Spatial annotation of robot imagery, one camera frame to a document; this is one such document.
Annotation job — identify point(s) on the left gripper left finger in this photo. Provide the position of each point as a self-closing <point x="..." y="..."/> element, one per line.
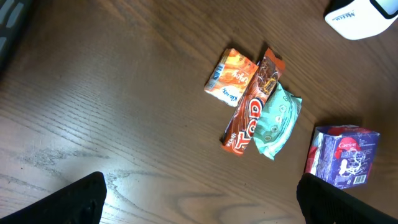
<point x="80" y="202"/>

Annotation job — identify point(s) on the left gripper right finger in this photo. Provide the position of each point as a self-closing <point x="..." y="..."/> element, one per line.
<point x="320" y="202"/>

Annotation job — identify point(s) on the white barcode scanner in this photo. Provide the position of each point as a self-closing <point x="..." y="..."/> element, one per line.
<point x="360" y="19"/>

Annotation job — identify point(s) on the grey plastic mesh basket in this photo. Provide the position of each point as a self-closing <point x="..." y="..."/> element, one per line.
<point x="14" y="14"/>

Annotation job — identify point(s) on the pink purple pad pack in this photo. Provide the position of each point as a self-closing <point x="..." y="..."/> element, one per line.
<point x="342" y="155"/>

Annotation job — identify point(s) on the teal snack pack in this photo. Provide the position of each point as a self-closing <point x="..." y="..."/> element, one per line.
<point x="277" y="122"/>

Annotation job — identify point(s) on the orange Top chocolate bar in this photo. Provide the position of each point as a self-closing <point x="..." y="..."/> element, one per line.
<point x="243" y="123"/>

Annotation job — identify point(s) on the small orange tissue pack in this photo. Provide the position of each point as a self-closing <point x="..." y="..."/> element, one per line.
<point x="231" y="77"/>

